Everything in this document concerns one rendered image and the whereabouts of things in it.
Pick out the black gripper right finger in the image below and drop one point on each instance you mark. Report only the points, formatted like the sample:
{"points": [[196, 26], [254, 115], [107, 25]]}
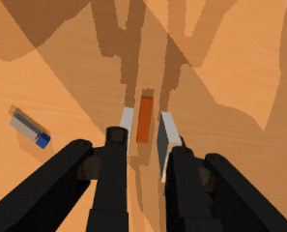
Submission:
{"points": [[234, 202]]}

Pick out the grey rod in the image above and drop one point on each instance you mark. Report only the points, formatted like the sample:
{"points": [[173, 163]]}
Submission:
{"points": [[25, 127]]}

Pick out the small blue cube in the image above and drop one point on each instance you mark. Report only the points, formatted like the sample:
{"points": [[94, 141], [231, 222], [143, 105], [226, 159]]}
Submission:
{"points": [[43, 140]]}

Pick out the orange rod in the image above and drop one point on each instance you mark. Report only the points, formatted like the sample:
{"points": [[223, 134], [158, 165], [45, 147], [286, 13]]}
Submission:
{"points": [[144, 121]]}

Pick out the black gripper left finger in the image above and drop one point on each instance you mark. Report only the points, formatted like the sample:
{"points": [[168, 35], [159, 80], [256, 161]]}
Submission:
{"points": [[43, 200]]}

